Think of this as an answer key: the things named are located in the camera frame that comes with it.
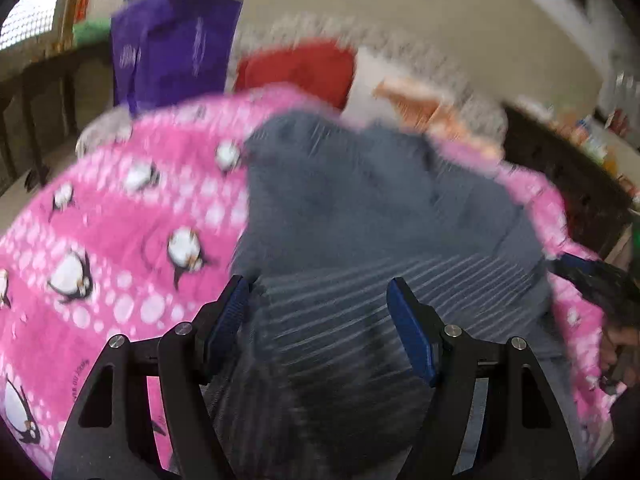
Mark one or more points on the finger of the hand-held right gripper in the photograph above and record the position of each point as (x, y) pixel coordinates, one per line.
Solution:
(582, 266)

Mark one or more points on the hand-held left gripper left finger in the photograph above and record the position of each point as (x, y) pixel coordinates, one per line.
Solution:
(231, 310)

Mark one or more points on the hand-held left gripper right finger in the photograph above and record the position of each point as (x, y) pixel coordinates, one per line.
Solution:
(411, 325)

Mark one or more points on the grey striped garment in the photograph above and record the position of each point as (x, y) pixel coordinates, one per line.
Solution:
(350, 220)

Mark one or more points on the person's right hand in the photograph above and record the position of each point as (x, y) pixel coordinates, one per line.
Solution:
(616, 345)

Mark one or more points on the dark wooden cabinet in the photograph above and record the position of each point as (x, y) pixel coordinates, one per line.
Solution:
(565, 170)

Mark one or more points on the pink penguin printed blanket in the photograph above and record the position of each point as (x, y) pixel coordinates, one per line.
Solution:
(125, 240)

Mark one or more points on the orange and white cloth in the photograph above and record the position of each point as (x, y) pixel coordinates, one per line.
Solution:
(425, 105)

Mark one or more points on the red cloth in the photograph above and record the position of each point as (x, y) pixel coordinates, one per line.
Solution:
(300, 70)

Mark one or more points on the purple bag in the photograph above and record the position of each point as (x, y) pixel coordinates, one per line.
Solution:
(170, 45)

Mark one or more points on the dark wooden table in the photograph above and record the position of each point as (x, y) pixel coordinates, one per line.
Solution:
(45, 95)

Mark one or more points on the green cloth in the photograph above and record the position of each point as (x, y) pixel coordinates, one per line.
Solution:
(91, 31)

